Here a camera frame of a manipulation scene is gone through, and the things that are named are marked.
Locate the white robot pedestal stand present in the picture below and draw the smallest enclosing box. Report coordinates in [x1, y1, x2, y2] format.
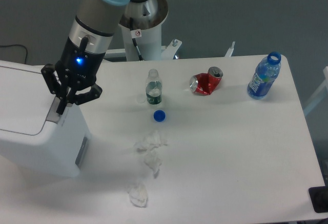
[104, 0, 236, 62]

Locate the lower crumpled white tissue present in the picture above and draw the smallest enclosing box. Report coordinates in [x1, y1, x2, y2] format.
[127, 182, 148, 208]

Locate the white push-lid trash can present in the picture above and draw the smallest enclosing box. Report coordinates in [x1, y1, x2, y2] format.
[1, 61, 91, 177]

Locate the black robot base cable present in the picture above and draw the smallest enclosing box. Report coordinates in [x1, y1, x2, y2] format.
[129, 17, 143, 62]

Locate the crumpled white tissue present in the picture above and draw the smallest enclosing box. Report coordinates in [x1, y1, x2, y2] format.
[127, 182, 148, 208]
[143, 150, 162, 178]
[134, 130, 168, 152]

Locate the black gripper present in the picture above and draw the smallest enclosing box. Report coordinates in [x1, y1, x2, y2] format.
[41, 36, 105, 115]

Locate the white frame at right edge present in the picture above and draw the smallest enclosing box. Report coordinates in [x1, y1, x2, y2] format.
[303, 66, 327, 117]

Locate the clear green-label plastic bottle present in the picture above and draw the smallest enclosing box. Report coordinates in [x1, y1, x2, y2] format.
[146, 69, 162, 105]

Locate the black cable on floor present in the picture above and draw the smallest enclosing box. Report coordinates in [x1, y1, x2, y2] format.
[0, 44, 28, 63]

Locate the middle crumpled white tissue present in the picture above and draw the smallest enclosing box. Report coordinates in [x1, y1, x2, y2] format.
[143, 150, 162, 178]

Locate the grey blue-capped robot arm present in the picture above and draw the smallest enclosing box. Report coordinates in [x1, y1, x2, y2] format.
[41, 0, 168, 114]

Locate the blue bottle cap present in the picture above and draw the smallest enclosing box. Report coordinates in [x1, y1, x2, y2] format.
[153, 110, 166, 122]

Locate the crushed red soda can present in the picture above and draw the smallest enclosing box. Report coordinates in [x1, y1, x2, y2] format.
[190, 66, 223, 95]

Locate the upper crumpled white tissue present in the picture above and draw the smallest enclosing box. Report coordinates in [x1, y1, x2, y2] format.
[134, 130, 168, 152]

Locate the blue plastic drink bottle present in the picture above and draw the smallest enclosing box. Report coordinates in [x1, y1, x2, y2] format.
[247, 52, 281, 100]

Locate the black device at table edge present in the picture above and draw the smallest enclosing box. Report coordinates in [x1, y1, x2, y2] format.
[309, 186, 327, 213]

